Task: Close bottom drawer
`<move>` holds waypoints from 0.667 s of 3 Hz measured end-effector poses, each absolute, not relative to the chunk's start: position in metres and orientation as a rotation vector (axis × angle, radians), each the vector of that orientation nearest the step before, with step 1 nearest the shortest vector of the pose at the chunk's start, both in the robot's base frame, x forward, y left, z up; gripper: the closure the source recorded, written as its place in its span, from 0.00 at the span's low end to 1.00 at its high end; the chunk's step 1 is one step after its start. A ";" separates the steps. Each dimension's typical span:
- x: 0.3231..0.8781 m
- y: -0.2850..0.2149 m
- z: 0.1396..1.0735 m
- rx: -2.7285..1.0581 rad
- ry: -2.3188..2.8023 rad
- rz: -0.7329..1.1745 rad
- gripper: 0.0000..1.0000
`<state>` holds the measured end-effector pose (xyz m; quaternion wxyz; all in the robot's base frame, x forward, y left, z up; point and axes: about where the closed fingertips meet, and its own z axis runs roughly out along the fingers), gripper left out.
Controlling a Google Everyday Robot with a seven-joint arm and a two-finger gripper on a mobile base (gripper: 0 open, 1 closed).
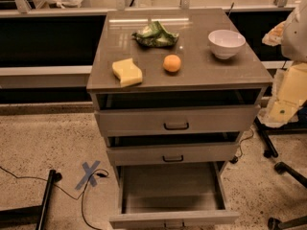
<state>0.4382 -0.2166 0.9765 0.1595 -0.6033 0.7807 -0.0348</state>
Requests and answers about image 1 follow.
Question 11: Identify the grey bottom drawer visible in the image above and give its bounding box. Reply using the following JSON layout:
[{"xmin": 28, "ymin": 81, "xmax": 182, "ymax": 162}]
[{"xmin": 109, "ymin": 162, "xmax": 239, "ymax": 229}]

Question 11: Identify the grey drawer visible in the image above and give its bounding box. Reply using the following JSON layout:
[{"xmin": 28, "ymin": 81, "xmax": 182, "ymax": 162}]
[
  {"xmin": 107, "ymin": 131, "xmax": 240, "ymax": 166},
  {"xmin": 109, "ymin": 162, "xmax": 239, "ymax": 229},
  {"xmin": 95, "ymin": 105, "xmax": 260, "ymax": 137}
]

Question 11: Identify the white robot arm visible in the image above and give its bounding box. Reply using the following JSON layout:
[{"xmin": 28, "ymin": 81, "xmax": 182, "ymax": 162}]
[{"xmin": 261, "ymin": 0, "xmax": 307, "ymax": 127}]

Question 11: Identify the grey top drawer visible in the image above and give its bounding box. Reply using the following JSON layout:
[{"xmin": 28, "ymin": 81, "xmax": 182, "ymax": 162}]
[{"xmin": 95, "ymin": 105, "xmax": 260, "ymax": 137}]

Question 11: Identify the grey drawer cabinet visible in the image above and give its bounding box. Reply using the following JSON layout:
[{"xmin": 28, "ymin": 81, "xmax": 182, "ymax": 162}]
[{"xmin": 85, "ymin": 7, "xmax": 273, "ymax": 177}]

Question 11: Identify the grey middle drawer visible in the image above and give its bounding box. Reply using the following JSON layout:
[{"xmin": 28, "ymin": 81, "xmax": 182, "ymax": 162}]
[{"xmin": 107, "ymin": 131, "xmax": 240, "ymax": 166}]

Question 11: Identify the yellow sponge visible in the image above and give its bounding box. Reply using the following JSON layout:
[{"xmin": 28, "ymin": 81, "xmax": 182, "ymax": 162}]
[{"xmin": 112, "ymin": 58, "xmax": 143, "ymax": 87}]

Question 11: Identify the orange fruit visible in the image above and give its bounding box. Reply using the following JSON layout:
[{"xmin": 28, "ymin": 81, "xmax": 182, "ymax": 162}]
[{"xmin": 163, "ymin": 55, "xmax": 181, "ymax": 73}]

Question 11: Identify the green crumpled chip bag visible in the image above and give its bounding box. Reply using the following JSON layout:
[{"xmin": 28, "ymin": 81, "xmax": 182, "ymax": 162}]
[{"xmin": 131, "ymin": 21, "xmax": 179, "ymax": 48}]

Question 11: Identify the white bowl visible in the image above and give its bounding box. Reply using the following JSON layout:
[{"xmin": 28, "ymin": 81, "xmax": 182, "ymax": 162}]
[{"xmin": 208, "ymin": 30, "xmax": 246, "ymax": 59}]

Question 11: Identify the black chair leg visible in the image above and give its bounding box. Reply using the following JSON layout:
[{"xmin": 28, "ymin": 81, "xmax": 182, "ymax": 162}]
[
  {"xmin": 274, "ymin": 162, "xmax": 307, "ymax": 188},
  {"xmin": 268, "ymin": 216, "xmax": 307, "ymax": 230}
]

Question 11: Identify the black stand leg right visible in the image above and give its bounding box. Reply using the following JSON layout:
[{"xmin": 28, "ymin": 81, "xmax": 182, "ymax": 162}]
[{"xmin": 254, "ymin": 118, "xmax": 307, "ymax": 158}]

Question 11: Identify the black stand leg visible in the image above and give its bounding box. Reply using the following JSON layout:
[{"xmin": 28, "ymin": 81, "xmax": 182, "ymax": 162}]
[
  {"xmin": 0, "ymin": 170, "xmax": 62, "ymax": 230},
  {"xmin": 254, "ymin": 118, "xmax": 307, "ymax": 158}
]

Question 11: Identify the black stand leg left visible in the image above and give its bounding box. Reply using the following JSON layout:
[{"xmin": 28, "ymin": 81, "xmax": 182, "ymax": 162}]
[{"xmin": 0, "ymin": 170, "xmax": 62, "ymax": 230}]

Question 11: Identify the black chair leg lower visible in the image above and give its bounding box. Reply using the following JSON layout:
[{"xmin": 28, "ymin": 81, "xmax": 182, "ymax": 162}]
[{"xmin": 268, "ymin": 216, "xmax": 307, "ymax": 230}]

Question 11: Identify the black floor cable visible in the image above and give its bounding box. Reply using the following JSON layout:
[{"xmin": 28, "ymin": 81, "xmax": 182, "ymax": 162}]
[{"xmin": 0, "ymin": 165, "xmax": 110, "ymax": 230}]

